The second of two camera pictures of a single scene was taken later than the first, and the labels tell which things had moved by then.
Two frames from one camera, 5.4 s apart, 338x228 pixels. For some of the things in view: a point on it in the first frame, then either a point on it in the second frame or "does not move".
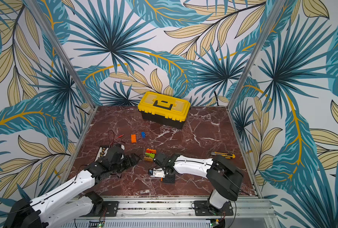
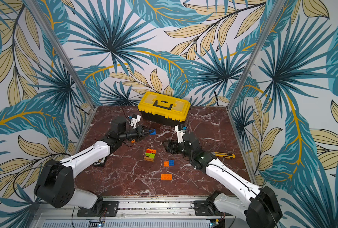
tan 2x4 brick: [148, 158] does not move
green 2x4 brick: [152, 155] does not move
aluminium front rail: [247, 213] does not move
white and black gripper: [158, 172] → [181, 131]
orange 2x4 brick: [153, 151] does not move
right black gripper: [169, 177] → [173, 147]
